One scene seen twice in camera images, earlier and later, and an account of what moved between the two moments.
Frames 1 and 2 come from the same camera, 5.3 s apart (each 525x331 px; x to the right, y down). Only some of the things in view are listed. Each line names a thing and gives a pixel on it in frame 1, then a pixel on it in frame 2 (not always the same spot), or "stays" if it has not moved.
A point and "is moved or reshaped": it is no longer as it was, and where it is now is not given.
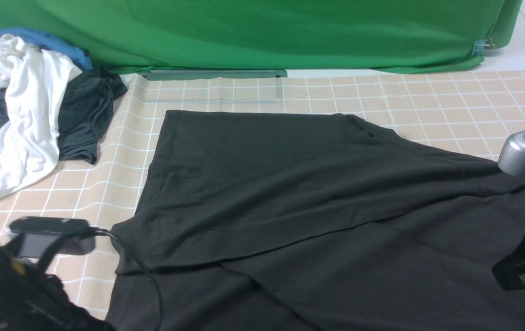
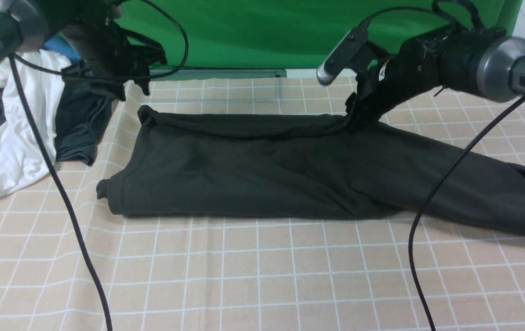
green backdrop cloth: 129,36 stays
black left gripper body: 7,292 → 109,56
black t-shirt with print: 259,221 is moved or reshaped
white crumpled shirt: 29,80 stays
